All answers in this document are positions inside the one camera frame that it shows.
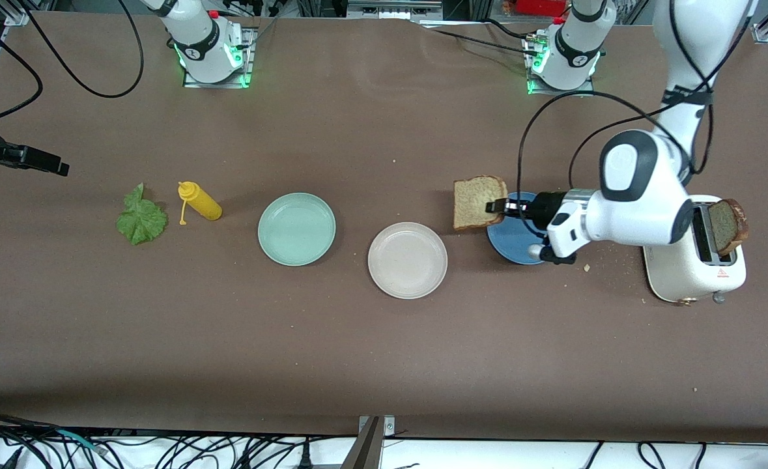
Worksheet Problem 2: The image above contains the small metal bracket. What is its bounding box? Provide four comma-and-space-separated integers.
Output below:
358, 415, 396, 438

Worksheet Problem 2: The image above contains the beige round plate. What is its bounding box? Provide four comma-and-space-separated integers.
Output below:
367, 222, 449, 300

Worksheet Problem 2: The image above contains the teal cable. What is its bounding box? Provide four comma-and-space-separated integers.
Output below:
55, 428, 107, 455

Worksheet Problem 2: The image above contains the bread slice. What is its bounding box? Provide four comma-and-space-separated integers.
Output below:
453, 175, 509, 231
708, 199, 749, 256

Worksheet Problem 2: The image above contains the mint green round plate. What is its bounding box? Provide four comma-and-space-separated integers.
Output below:
257, 192, 337, 267

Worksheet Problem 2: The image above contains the aluminium post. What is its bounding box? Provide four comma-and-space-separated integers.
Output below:
341, 417, 384, 469

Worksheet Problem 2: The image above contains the grey electronic device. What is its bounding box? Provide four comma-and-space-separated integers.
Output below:
347, 0, 444, 20

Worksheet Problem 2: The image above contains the red box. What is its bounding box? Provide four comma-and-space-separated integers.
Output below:
514, 0, 570, 18

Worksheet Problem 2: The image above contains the white toaster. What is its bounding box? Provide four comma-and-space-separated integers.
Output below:
642, 195, 747, 305

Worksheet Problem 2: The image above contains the green lettuce leaf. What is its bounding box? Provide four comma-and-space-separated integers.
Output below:
116, 183, 168, 246

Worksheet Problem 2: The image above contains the yellow squeeze bottle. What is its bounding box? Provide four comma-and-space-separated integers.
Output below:
178, 181, 223, 226

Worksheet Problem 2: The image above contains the blue round plate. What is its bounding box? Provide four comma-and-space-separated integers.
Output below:
487, 192, 554, 265

